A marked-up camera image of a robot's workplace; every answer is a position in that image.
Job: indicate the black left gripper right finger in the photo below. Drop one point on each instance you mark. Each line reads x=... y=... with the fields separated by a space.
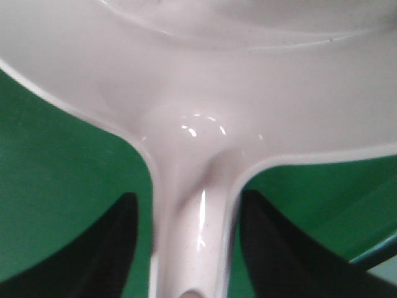
x=282 y=261

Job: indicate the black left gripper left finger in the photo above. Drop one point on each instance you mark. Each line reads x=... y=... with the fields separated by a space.
x=95 y=264

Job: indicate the white outer conveyor rim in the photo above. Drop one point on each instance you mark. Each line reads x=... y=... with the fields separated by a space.
x=380 y=260

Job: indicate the pink plastic dustpan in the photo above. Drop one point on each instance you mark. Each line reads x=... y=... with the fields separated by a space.
x=211 y=93

